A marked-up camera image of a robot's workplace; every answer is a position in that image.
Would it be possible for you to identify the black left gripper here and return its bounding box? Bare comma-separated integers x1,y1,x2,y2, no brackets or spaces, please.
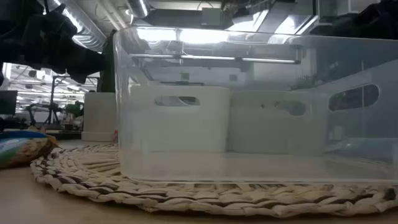
18,4,106,85

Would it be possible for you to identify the dark green plant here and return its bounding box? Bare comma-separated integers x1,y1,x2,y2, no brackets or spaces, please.
98,29,118,93

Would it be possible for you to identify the person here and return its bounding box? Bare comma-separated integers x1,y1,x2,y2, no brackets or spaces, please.
65,101,85,124

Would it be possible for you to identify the white cylindrical planter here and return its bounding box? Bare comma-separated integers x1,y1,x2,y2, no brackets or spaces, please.
81,91,118,143

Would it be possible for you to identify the dark background table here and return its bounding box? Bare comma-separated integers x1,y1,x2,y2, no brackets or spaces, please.
0,126,82,141

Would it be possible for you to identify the black monitor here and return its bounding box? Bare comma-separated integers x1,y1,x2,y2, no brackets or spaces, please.
0,90,19,116

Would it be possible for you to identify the clear plastic bin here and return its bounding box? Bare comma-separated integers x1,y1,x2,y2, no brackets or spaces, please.
112,26,398,184

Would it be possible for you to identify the white plastic bin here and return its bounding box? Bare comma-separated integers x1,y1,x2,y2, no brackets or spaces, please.
129,85,231,153
228,90,330,155

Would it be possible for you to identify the round woven straw mat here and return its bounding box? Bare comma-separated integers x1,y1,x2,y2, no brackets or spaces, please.
29,142,398,218

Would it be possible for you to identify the long ceiling light tube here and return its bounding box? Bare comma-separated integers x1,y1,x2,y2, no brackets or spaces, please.
129,54,302,65

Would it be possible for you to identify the silver ceiling duct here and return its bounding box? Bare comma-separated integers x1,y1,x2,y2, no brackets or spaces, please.
126,0,150,19
46,0,108,52

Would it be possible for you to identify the black metal frame stand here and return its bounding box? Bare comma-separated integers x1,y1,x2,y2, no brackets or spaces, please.
46,75,100,125

